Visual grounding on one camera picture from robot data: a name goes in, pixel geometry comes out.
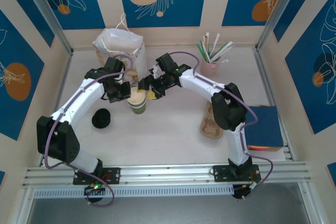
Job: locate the brown cardboard cup carrier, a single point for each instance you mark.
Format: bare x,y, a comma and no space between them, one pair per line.
208,129

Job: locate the green paper cup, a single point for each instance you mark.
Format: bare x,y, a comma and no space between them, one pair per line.
137,99

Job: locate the black plastic cup lid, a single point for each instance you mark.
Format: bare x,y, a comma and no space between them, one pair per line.
101,119

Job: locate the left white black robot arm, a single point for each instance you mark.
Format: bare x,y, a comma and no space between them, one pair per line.
78,100

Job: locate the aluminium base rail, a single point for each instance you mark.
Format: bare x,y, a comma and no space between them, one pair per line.
168,174

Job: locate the white printed paper gift bag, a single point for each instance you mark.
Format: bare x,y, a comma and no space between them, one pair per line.
118,41

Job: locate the pink napkin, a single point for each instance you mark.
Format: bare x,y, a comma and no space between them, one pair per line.
258,148

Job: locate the green and white straw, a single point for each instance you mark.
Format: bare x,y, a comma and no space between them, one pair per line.
223,44

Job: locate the dark blue napkin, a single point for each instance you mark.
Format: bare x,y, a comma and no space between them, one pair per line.
265,127

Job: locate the pink straw holder cup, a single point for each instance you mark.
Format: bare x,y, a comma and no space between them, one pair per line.
209,69

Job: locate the aluminium frame post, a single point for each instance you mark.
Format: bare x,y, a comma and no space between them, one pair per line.
47,11
25,208
311,203
277,11

